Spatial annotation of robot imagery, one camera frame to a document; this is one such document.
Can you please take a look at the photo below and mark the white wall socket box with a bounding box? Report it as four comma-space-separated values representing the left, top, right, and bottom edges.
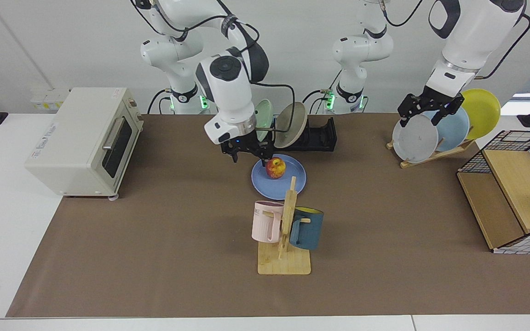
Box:
30, 89, 71, 111

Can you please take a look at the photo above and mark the red yellow apple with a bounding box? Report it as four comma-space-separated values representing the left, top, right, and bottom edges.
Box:
265, 157, 287, 180

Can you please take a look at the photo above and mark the wooden plate rack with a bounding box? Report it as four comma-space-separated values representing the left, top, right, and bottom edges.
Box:
386, 138, 475, 169

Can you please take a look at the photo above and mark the brown table cloth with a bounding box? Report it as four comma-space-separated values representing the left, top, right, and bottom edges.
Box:
6, 114, 530, 318

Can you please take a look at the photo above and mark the pale green plate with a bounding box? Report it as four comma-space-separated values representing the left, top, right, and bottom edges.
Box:
253, 99, 274, 142

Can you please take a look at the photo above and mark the beige plate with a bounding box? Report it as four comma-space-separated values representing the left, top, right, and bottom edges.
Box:
274, 102, 308, 149

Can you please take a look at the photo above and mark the dark blue mug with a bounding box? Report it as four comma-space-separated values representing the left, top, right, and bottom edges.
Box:
289, 207, 324, 251

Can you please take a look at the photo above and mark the pale toaster oven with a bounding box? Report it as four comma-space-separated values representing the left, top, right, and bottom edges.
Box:
25, 87, 144, 200

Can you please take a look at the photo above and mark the yellow plate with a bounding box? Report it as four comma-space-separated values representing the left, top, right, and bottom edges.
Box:
461, 88, 501, 141

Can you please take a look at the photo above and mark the wooden cup stand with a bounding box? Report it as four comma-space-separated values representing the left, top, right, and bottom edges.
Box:
258, 176, 311, 275

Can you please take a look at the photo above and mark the wire basket with wooden floor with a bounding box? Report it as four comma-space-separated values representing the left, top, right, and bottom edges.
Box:
457, 130, 530, 255

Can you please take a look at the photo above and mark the black dish rack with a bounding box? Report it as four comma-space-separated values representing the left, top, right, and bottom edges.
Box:
256, 117, 338, 152

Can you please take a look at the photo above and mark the pink mug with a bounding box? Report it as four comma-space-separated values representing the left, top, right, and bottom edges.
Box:
252, 200, 285, 243

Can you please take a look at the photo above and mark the light blue plate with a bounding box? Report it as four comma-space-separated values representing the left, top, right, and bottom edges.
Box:
424, 107, 470, 152

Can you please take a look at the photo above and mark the grey plate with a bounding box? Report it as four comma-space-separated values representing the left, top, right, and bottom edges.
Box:
392, 114, 439, 164

